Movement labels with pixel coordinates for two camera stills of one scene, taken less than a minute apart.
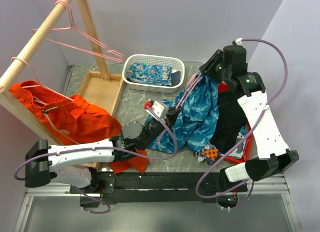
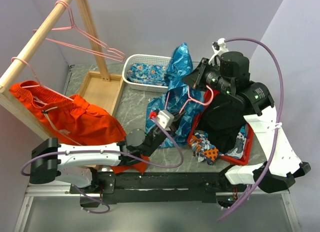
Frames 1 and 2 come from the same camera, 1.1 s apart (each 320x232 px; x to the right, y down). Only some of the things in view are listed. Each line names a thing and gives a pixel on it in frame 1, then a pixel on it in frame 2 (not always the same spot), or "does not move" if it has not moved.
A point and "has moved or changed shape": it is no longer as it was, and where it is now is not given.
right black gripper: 208,68 -> 195,79
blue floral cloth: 150,74 does not move
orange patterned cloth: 209,154 does not move
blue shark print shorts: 197,122 -> 180,101
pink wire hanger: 191,84 has moved or changed shape
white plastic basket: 153,73 does not move
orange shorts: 69,120 does not move
